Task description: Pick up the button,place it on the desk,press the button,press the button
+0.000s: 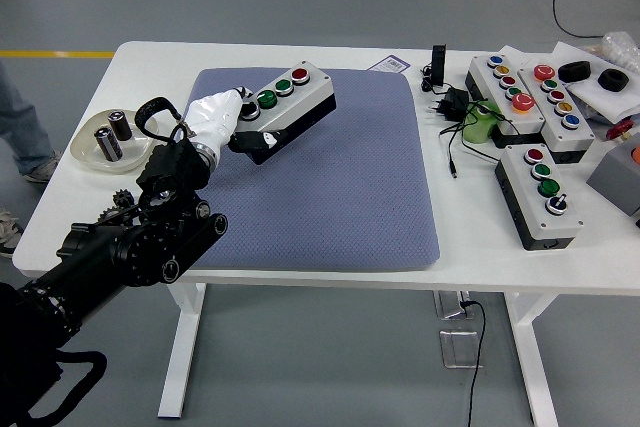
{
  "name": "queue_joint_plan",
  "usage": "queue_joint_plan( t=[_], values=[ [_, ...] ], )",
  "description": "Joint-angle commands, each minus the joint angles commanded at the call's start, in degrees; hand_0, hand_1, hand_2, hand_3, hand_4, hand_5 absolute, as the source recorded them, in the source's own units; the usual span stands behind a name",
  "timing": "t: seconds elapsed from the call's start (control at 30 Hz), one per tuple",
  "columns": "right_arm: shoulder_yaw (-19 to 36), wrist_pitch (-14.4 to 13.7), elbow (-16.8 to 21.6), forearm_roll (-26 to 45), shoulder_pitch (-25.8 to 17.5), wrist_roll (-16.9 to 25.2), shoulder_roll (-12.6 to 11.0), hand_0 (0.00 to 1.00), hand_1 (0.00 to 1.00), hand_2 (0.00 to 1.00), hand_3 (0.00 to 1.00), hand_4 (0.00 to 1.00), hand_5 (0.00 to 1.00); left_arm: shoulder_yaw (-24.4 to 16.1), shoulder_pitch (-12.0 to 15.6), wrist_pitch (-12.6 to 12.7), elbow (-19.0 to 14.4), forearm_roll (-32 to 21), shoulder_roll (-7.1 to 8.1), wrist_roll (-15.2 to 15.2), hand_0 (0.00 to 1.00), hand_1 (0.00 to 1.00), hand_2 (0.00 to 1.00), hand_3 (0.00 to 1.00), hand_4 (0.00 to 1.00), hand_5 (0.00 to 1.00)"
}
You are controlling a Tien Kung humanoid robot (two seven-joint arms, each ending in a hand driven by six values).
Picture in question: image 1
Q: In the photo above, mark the white table leg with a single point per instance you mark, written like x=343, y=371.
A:
x=182, y=347
x=535, y=362

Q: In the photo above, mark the purple-edged barcode label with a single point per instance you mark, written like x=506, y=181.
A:
x=390, y=64

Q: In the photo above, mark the person's leg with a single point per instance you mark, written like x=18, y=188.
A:
x=22, y=127

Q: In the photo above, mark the white shallow dish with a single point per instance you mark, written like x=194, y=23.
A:
x=87, y=149

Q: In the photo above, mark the red round knob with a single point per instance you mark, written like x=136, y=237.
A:
x=619, y=129

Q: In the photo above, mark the grey plastic box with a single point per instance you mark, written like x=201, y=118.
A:
x=612, y=177

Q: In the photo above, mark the white flat cardboard box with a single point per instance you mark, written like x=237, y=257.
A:
x=605, y=102

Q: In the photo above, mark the grey four-button control box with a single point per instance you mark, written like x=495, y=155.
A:
x=537, y=197
x=300, y=102

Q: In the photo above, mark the small black upright device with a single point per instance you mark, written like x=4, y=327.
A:
x=438, y=64

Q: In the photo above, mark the clear plastic bag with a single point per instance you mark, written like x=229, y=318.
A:
x=622, y=47

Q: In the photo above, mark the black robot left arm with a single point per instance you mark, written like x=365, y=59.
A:
x=100, y=257

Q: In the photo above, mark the person's shoe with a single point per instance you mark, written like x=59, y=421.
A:
x=42, y=169
x=7, y=232

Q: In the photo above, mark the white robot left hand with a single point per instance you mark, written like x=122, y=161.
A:
x=212, y=117

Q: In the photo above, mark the dark cylinder with silver cap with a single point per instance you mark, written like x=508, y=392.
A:
x=109, y=147
x=121, y=127

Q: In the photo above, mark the clear under-table bracket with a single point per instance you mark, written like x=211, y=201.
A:
x=450, y=304

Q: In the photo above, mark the grey-blue textured mat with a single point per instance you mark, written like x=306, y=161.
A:
x=325, y=197

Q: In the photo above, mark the grey five-button control box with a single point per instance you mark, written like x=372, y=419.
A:
x=487, y=77
x=575, y=139

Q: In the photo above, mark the black power adapter plug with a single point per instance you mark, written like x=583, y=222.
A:
x=452, y=99

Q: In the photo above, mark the orange round object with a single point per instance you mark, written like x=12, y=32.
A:
x=636, y=154

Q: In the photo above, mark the green plastic cylinder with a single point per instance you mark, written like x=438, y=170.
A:
x=475, y=129

